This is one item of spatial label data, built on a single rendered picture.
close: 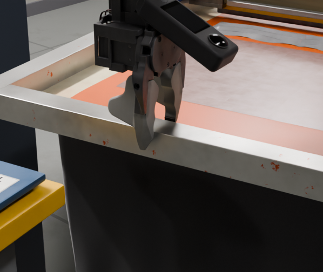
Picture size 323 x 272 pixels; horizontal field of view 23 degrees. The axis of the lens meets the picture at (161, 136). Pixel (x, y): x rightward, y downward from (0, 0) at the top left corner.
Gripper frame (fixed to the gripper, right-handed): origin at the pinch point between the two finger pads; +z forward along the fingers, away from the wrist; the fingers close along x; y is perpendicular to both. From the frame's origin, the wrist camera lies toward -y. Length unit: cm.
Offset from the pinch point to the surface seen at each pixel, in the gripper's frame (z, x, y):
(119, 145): 2.3, 1.9, 5.0
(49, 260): 98, -85, 89
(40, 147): 98, -149, 141
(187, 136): -0.9, 1.2, -4.3
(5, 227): 3.0, 23.3, 5.6
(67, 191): 17.5, -7.2, 20.6
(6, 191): 1.1, 19.8, 8.2
